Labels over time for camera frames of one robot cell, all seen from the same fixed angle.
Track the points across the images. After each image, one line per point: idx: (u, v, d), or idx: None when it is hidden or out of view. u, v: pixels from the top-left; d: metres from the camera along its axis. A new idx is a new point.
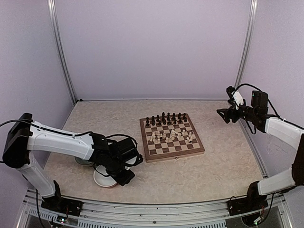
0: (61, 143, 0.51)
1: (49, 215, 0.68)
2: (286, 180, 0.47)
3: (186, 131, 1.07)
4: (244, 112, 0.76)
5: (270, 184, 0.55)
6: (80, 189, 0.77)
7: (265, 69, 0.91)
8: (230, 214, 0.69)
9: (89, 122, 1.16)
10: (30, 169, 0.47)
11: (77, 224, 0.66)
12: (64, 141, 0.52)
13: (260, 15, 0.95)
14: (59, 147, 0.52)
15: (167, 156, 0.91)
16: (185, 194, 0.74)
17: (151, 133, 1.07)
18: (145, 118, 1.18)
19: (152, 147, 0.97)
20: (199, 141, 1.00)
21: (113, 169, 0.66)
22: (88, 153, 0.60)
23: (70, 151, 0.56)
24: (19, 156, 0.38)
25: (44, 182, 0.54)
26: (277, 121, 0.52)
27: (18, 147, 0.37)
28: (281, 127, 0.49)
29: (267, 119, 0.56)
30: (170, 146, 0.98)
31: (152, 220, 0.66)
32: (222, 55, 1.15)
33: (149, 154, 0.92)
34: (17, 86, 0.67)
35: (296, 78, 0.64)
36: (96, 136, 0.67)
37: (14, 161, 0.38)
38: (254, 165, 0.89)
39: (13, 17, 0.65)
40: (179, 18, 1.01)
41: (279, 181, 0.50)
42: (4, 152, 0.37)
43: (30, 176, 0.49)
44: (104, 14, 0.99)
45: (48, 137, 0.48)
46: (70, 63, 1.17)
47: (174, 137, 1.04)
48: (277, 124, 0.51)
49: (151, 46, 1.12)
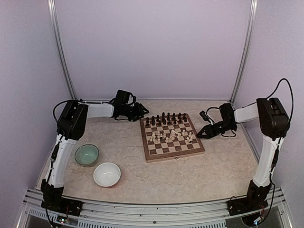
0: (98, 108, 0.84)
1: (50, 214, 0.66)
2: (268, 148, 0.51)
3: (186, 131, 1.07)
4: (220, 122, 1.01)
5: (261, 166, 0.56)
6: (80, 188, 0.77)
7: (265, 69, 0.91)
8: (230, 214, 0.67)
9: (90, 123, 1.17)
10: (73, 143, 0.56)
11: (76, 224, 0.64)
12: (99, 107, 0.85)
13: (260, 15, 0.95)
14: (98, 112, 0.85)
15: (168, 156, 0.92)
16: (185, 194, 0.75)
17: (151, 133, 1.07)
18: (145, 118, 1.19)
19: (153, 147, 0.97)
20: (199, 141, 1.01)
21: (126, 112, 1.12)
22: (111, 111, 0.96)
23: (103, 113, 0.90)
24: (79, 128, 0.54)
25: (66, 162, 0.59)
26: (240, 109, 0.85)
27: (80, 120, 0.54)
28: (243, 110, 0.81)
29: (234, 113, 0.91)
30: (170, 146, 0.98)
31: (152, 220, 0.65)
32: (221, 55, 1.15)
33: (149, 154, 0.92)
34: (17, 85, 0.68)
35: (294, 79, 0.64)
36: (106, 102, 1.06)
37: (78, 130, 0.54)
38: (254, 165, 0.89)
39: (13, 18, 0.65)
40: (178, 18, 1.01)
41: (264, 158, 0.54)
42: (71, 126, 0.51)
43: (63, 153, 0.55)
44: (104, 14, 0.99)
45: (93, 106, 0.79)
46: (70, 63, 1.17)
47: (174, 137, 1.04)
48: (242, 110, 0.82)
49: (150, 47, 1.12)
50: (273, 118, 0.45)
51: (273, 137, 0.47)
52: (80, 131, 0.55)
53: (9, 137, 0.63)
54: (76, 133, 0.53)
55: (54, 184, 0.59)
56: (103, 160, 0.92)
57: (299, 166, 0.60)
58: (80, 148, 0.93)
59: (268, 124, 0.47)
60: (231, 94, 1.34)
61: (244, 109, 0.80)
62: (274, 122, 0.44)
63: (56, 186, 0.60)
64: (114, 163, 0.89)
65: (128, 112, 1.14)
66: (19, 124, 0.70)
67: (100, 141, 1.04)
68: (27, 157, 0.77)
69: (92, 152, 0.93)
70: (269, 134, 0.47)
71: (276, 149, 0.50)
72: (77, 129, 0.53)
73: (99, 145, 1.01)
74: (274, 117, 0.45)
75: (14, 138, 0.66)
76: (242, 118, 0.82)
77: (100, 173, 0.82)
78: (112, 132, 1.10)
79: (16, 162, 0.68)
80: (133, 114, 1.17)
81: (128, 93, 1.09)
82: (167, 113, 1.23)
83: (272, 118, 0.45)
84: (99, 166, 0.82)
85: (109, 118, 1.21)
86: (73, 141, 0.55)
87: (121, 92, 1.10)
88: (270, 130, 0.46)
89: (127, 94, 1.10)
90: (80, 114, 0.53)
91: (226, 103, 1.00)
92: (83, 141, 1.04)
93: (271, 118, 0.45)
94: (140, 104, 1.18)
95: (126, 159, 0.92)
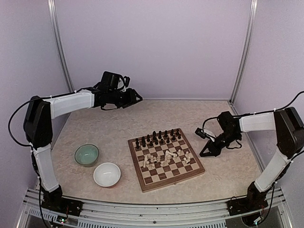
0: (74, 98, 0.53)
1: (49, 215, 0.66)
2: (278, 162, 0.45)
3: (182, 151, 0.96)
4: (222, 136, 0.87)
5: (265, 175, 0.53)
6: (80, 189, 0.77)
7: (265, 69, 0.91)
8: (230, 214, 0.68)
9: (90, 123, 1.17)
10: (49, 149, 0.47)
11: (77, 224, 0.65)
12: (74, 96, 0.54)
13: (260, 15, 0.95)
14: (75, 107, 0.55)
15: (166, 182, 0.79)
16: (185, 194, 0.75)
17: (142, 156, 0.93)
18: (134, 138, 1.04)
19: (147, 175, 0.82)
20: (197, 160, 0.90)
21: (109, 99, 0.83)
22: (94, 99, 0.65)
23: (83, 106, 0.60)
24: (45, 130, 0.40)
25: (51, 169, 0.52)
26: (247, 117, 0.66)
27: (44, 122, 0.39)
28: (253, 118, 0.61)
29: (241, 120, 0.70)
30: (166, 171, 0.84)
31: (152, 220, 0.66)
32: (221, 56, 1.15)
33: (145, 181, 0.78)
34: (17, 85, 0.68)
35: (295, 79, 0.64)
36: (88, 88, 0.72)
37: (42, 132, 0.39)
38: (254, 165, 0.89)
39: (14, 19, 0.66)
40: (178, 18, 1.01)
41: (271, 169, 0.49)
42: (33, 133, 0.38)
43: (42, 162, 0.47)
44: (103, 14, 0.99)
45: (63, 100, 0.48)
46: (70, 63, 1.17)
47: (169, 159, 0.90)
48: (251, 117, 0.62)
49: (150, 47, 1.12)
50: (293, 134, 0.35)
51: (289, 153, 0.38)
52: (48, 132, 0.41)
53: (9, 136, 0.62)
54: (42, 137, 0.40)
55: (49, 189, 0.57)
56: (103, 160, 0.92)
57: (300, 166, 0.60)
58: (80, 148, 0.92)
59: (286, 141, 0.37)
60: (231, 94, 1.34)
61: (256, 117, 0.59)
62: (295, 139, 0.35)
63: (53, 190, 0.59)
64: (114, 163, 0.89)
65: (118, 99, 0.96)
66: (18, 124, 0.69)
67: (100, 141, 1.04)
68: (27, 158, 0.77)
69: (92, 152, 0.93)
70: (288, 151, 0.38)
71: (288, 165, 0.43)
72: (43, 134, 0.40)
73: (99, 145, 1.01)
74: (294, 131, 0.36)
75: (14, 138, 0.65)
76: (252, 128, 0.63)
77: (100, 174, 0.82)
78: (112, 132, 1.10)
79: (15, 163, 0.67)
80: (122, 100, 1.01)
81: (116, 76, 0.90)
82: (158, 131, 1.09)
83: (292, 133, 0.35)
84: (99, 166, 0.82)
85: (109, 118, 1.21)
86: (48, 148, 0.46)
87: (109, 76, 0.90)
88: (289, 147, 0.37)
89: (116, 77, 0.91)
90: (40, 112, 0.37)
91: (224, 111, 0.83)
92: (83, 141, 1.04)
93: (290, 133, 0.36)
94: (133, 91, 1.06)
95: (126, 159, 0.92)
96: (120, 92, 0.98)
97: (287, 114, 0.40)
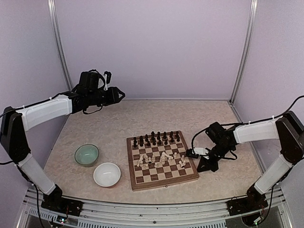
0: (49, 106, 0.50)
1: (49, 215, 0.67)
2: (281, 167, 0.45)
3: (178, 154, 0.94)
4: (215, 151, 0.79)
5: (266, 178, 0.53)
6: (80, 189, 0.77)
7: (265, 69, 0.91)
8: (230, 214, 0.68)
9: (90, 123, 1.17)
10: (30, 159, 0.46)
11: (77, 224, 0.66)
12: (49, 104, 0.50)
13: (260, 16, 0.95)
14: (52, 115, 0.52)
15: (157, 184, 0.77)
16: (185, 194, 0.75)
17: (138, 156, 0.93)
18: (133, 137, 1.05)
19: (139, 175, 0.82)
20: (193, 166, 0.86)
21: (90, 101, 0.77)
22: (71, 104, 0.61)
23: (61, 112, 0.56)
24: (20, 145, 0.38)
25: (41, 174, 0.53)
26: (244, 127, 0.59)
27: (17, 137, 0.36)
28: (251, 128, 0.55)
29: (235, 132, 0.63)
30: (159, 172, 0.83)
31: (152, 220, 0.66)
32: (221, 56, 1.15)
33: (136, 180, 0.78)
34: (17, 85, 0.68)
35: (295, 79, 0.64)
36: (66, 92, 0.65)
37: (16, 146, 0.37)
38: (254, 165, 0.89)
39: (14, 19, 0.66)
40: (178, 18, 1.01)
41: (272, 174, 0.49)
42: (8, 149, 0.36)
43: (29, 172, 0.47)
44: (103, 14, 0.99)
45: (36, 109, 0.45)
46: (70, 63, 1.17)
47: (164, 161, 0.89)
48: (246, 128, 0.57)
49: (150, 47, 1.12)
50: (298, 140, 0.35)
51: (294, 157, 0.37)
52: (24, 145, 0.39)
53: None
54: (17, 152, 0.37)
55: (46, 191, 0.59)
56: (103, 160, 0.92)
57: (300, 166, 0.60)
58: (80, 148, 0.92)
59: (290, 146, 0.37)
60: (231, 94, 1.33)
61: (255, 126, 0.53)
62: (299, 145, 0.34)
63: (49, 192, 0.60)
64: (114, 163, 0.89)
65: (100, 99, 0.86)
66: None
67: (100, 141, 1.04)
68: None
69: (92, 152, 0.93)
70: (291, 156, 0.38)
71: (291, 168, 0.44)
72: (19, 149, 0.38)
73: (99, 145, 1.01)
74: (298, 137, 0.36)
75: None
76: (250, 137, 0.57)
77: (100, 174, 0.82)
78: (112, 132, 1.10)
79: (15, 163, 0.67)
80: (103, 99, 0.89)
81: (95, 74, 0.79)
82: (157, 131, 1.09)
83: (297, 140, 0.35)
84: (99, 166, 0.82)
85: (109, 118, 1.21)
86: (28, 159, 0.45)
87: (88, 76, 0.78)
88: (294, 153, 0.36)
89: (95, 76, 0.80)
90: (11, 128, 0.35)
91: (213, 123, 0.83)
92: (83, 141, 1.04)
93: (295, 139, 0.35)
94: (115, 89, 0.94)
95: (126, 159, 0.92)
96: (101, 91, 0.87)
97: (286, 118, 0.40)
